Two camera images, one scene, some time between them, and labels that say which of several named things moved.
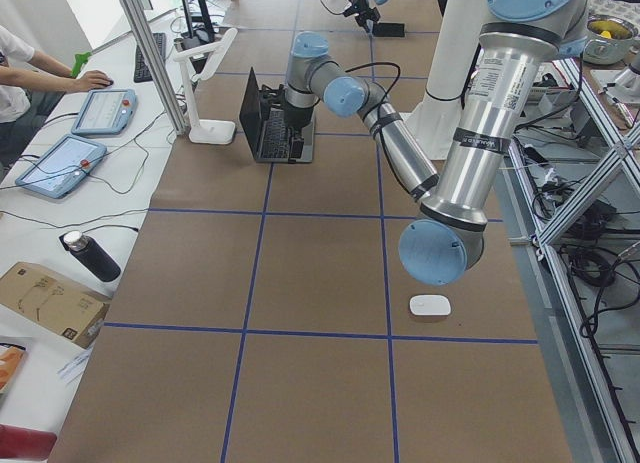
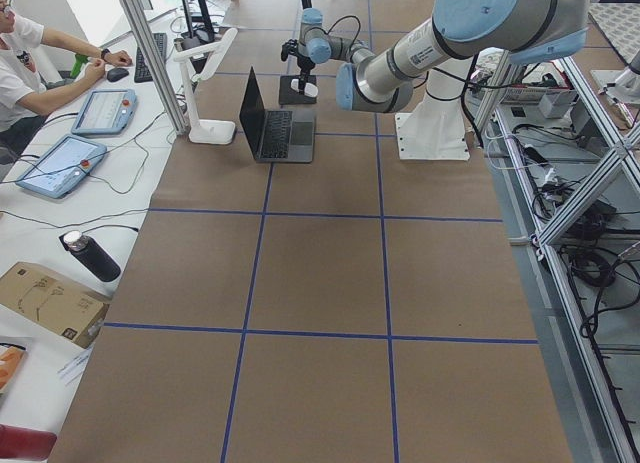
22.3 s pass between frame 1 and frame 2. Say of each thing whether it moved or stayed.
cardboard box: stayed
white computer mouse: moved
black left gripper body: moved
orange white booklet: stayed
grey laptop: stayed
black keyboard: stayed
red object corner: stayed
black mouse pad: moved
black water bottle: stayed
